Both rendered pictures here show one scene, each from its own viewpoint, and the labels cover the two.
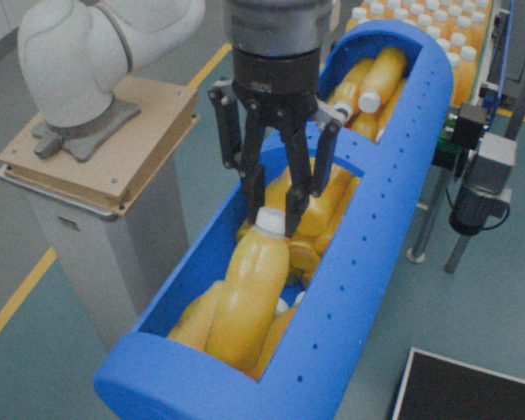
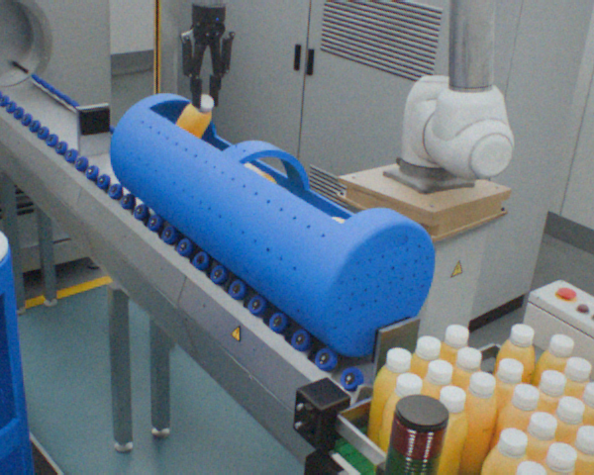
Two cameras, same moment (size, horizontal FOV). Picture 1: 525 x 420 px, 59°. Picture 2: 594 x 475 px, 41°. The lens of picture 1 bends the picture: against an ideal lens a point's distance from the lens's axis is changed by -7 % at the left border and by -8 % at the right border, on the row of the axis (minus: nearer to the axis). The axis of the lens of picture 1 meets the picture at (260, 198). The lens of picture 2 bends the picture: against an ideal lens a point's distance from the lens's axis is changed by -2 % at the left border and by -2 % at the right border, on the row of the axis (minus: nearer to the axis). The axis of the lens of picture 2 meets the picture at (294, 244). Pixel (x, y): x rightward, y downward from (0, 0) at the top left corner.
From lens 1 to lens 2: 2.06 m
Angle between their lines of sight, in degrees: 86
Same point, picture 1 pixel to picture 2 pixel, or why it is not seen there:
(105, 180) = (356, 176)
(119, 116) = (414, 180)
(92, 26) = (429, 100)
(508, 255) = not seen: outside the picture
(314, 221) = not seen: hidden behind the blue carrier
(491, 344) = not seen: outside the picture
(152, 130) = (394, 193)
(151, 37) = (432, 136)
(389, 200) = (202, 168)
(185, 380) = (164, 96)
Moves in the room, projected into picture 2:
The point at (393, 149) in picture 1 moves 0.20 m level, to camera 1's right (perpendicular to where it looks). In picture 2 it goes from (234, 171) to (178, 203)
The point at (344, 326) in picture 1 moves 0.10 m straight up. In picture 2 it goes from (152, 142) to (152, 102)
